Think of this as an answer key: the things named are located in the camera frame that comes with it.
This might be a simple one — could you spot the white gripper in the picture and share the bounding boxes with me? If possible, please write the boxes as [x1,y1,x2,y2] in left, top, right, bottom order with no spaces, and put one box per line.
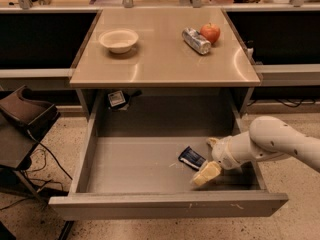
[192,137,240,186]

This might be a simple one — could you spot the blue rxbar wrapper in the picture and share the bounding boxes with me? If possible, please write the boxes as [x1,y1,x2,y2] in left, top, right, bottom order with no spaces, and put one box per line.
[178,146,206,170]

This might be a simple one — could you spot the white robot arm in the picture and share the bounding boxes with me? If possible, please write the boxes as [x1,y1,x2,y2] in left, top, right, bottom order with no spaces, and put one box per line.
[192,116,320,186]

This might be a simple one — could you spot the open grey drawer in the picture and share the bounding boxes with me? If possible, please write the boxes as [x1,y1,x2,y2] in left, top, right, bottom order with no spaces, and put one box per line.
[49,89,288,221]

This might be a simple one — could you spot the grey counter cabinet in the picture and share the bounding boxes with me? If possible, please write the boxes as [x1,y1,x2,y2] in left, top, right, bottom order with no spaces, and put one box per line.
[69,7,262,118]

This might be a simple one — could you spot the small black white box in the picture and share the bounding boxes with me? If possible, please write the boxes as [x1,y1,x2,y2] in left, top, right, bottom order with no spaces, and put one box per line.
[108,91,126,109]

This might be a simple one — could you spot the silver soda can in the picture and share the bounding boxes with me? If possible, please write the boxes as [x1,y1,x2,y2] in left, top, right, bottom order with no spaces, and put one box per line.
[182,28,211,55]

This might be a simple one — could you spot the red apple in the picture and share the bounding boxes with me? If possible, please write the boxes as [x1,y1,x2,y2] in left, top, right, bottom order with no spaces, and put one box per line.
[200,23,221,44]

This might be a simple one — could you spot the white bowl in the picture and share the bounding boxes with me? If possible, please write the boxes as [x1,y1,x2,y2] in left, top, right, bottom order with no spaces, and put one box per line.
[98,28,139,54]

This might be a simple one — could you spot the dark stand with tray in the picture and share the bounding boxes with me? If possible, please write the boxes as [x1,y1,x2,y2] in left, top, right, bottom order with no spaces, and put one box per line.
[0,86,60,201]

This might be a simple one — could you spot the black cable on floor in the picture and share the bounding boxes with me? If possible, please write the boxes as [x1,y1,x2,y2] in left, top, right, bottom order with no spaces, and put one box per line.
[26,130,73,182]

